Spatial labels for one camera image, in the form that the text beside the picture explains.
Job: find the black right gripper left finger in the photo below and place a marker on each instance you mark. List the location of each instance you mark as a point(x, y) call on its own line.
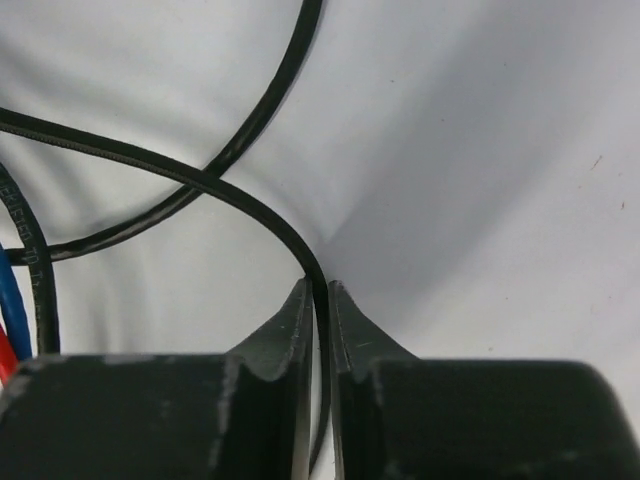
point(244, 414)

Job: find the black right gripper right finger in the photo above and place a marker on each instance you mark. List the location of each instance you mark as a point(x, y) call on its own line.
point(397, 416)

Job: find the black ethernet cable long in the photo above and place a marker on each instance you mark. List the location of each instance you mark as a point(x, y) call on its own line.
point(98, 146)

